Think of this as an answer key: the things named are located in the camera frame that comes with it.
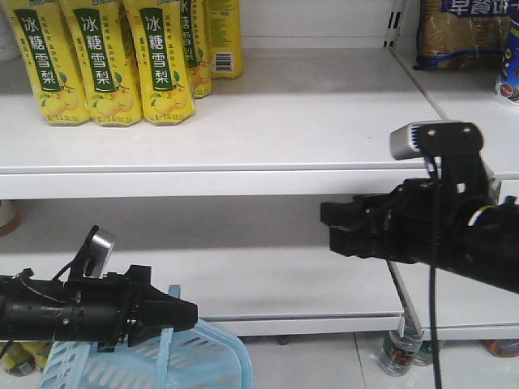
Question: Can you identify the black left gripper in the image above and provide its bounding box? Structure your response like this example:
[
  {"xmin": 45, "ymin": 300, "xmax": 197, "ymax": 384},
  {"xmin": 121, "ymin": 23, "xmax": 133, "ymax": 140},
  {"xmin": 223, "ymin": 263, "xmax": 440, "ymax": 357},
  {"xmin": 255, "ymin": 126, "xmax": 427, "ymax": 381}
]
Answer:
[{"xmin": 53, "ymin": 265, "xmax": 198, "ymax": 352}]

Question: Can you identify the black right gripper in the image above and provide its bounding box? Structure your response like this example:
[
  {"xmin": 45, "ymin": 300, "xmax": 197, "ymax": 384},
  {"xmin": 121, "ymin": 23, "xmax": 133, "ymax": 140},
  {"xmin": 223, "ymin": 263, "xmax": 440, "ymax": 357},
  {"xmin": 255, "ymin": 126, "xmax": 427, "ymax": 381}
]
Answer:
[{"xmin": 320, "ymin": 178, "xmax": 491, "ymax": 263}]

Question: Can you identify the light blue plastic basket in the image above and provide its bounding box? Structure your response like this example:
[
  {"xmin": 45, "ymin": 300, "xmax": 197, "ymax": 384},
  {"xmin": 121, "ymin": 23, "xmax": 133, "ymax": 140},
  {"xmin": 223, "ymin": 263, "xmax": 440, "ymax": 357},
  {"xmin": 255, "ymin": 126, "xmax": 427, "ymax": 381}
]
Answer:
[{"xmin": 39, "ymin": 284, "xmax": 253, "ymax": 389}]

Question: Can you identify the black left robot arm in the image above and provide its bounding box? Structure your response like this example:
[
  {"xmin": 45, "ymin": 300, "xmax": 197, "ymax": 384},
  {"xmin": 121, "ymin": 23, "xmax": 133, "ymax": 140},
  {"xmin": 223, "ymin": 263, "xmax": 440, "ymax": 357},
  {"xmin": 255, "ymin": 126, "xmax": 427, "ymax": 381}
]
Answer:
[{"xmin": 1, "ymin": 265, "xmax": 199, "ymax": 352}]

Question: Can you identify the white store shelving unit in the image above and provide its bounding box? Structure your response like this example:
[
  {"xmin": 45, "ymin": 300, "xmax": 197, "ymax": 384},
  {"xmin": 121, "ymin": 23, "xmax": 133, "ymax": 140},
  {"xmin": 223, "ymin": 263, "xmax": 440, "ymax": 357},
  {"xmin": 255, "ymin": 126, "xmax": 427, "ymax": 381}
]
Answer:
[{"xmin": 1, "ymin": 1, "xmax": 518, "ymax": 336}]

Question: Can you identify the clear water bottle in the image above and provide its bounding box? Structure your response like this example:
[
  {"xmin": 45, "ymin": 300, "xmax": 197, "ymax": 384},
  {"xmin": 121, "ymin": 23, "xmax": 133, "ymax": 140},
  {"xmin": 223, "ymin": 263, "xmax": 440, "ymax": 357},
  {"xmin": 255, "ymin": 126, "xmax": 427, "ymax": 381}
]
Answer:
[{"xmin": 378, "ymin": 322, "xmax": 422, "ymax": 377}]

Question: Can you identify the blue white oreo cup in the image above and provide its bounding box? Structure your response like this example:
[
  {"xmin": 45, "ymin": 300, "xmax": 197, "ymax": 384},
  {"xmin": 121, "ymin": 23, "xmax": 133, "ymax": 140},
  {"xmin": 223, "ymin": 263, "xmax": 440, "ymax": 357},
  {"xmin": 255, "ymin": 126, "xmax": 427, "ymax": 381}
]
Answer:
[{"xmin": 494, "ymin": 43, "xmax": 518, "ymax": 107}]

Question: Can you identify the blue biscuit bag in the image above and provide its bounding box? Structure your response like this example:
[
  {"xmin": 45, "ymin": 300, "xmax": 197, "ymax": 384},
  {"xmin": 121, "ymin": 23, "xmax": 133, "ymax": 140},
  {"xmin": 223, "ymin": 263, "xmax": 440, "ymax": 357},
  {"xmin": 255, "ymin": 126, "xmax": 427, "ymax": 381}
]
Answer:
[{"xmin": 417, "ymin": 0, "xmax": 518, "ymax": 71}]

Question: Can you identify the black hanging cable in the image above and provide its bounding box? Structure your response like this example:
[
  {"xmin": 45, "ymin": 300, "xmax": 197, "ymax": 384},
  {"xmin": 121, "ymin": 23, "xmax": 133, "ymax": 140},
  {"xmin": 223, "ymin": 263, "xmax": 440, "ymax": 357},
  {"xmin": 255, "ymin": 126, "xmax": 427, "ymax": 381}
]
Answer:
[{"xmin": 428, "ymin": 263, "xmax": 443, "ymax": 389}]

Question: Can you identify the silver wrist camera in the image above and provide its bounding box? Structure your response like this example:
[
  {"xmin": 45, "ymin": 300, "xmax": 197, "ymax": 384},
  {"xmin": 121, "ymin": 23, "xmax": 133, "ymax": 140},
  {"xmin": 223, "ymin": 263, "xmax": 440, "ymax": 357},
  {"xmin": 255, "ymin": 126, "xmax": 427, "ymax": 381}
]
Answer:
[
  {"xmin": 68, "ymin": 225, "xmax": 116, "ymax": 280},
  {"xmin": 389, "ymin": 120, "xmax": 483, "ymax": 160}
]

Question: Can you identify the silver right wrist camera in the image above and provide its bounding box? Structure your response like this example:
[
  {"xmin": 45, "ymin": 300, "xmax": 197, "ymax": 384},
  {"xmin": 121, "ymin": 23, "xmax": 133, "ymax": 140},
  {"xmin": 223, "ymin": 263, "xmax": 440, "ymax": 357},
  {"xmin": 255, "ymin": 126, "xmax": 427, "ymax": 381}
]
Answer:
[{"xmin": 389, "ymin": 120, "xmax": 483, "ymax": 160}]

